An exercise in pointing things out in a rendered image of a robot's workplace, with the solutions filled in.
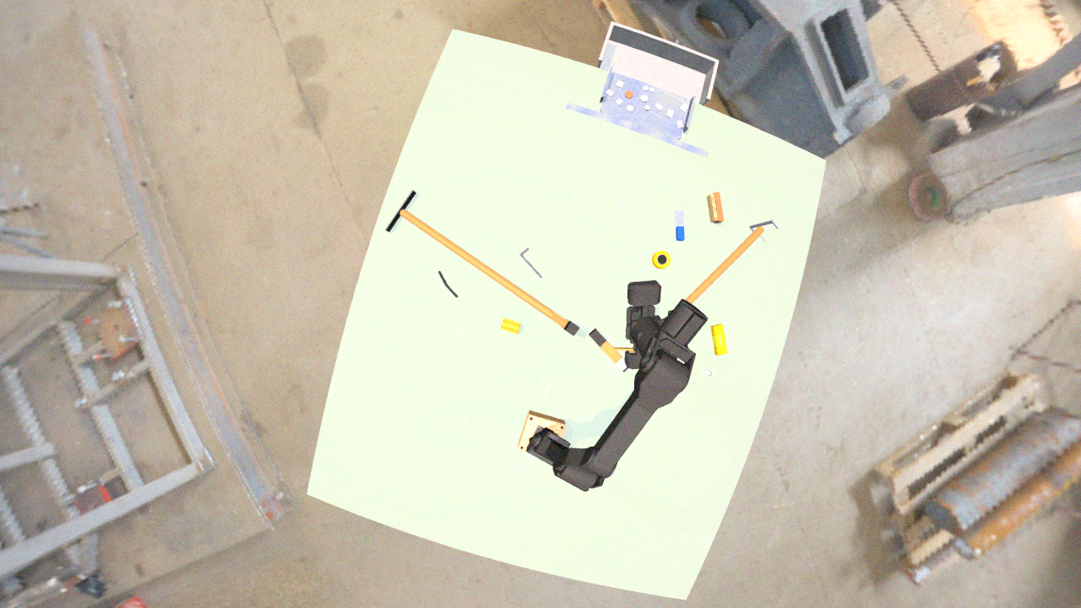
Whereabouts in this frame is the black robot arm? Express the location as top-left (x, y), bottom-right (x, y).
top-left (526, 299), bottom-right (708, 491)

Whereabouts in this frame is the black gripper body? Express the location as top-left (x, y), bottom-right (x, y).
top-left (624, 280), bottom-right (662, 369)

